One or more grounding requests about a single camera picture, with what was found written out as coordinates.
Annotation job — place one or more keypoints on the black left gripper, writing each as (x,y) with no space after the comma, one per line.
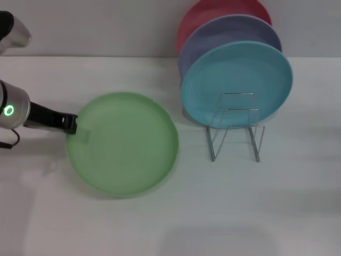
(45,118)

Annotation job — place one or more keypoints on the green round plate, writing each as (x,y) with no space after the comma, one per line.
(122,149)

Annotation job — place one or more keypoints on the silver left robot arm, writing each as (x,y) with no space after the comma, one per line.
(16,106)

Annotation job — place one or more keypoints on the light blue round plate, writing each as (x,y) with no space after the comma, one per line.
(234,72)

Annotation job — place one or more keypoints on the red round plate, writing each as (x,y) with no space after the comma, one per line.
(202,13)

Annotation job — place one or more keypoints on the purple round plate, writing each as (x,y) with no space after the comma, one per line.
(226,32)

